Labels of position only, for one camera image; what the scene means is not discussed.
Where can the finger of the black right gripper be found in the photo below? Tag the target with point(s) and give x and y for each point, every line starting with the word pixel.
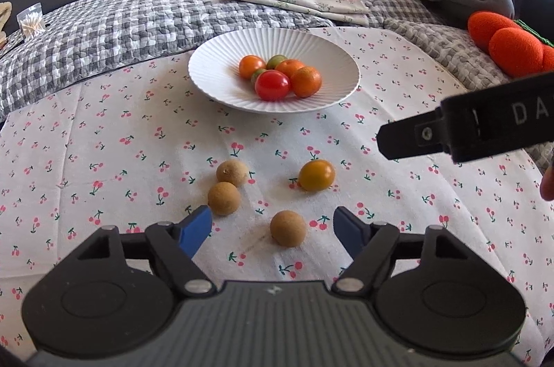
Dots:
pixel 412 137

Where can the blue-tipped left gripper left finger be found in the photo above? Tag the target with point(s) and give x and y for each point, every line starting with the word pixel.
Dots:
pixel 173 247

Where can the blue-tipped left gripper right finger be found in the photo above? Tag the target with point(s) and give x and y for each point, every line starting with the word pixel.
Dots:
pixel 371 248

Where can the brown longan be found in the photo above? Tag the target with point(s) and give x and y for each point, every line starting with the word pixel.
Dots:
pixel 223 198
pixel 288 228
pixel 234 172

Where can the yellow-orange tomato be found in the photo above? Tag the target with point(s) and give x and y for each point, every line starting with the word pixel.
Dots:
pixel 316 176

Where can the orange mandarin with leaf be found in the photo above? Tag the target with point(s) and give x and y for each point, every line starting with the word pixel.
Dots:
pixel 289 66

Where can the red tomato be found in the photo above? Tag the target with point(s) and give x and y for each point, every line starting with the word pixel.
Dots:
pixel 272 86

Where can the person's hand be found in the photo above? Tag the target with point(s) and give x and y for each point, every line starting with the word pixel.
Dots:
pixel 547 184

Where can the orange plush toy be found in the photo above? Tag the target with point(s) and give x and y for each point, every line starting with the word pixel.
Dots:
pixel 513 48

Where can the cherry print tablecloth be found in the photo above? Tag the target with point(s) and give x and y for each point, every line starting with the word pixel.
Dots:
pixel 492 205

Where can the green cherry tomato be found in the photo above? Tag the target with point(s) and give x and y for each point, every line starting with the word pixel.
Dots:
pixel 274 61

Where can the white ribbed plate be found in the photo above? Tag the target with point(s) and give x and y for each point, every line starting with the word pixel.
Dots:
pixel 214 69

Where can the orange cherry tomato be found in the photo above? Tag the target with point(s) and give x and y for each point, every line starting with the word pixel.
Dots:
pixel 249 65

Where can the grey checkered quilt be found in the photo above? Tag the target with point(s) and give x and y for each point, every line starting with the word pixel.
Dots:
pixel 130 25

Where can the bag of cotton swabs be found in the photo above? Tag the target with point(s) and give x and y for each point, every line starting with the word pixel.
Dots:
pixel 31 22

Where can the beige fleece blanket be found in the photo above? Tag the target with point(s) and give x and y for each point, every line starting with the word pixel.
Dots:
pixel 5 13

